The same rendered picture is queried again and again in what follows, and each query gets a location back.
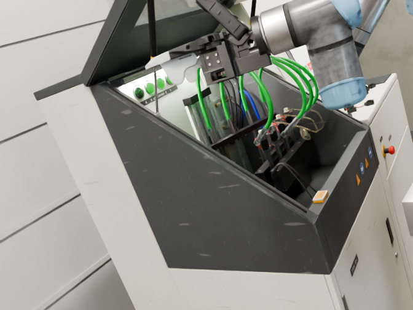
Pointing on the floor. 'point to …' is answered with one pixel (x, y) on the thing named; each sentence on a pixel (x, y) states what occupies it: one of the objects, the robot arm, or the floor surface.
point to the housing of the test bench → (109, 193)
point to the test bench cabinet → (262, 288)
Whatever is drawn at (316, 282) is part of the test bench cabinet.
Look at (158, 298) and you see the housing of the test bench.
